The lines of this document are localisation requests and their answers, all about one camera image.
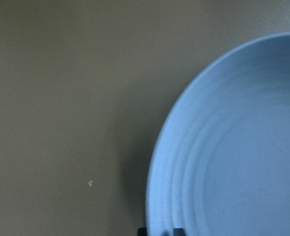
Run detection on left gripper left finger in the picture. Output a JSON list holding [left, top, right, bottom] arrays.
[[137, 228, 147, 236]]

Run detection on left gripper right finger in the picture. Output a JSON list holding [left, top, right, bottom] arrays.
[[173, 228, 185, 236]]

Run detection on blue plate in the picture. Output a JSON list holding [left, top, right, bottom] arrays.
[[145, 32, 290, 236]]

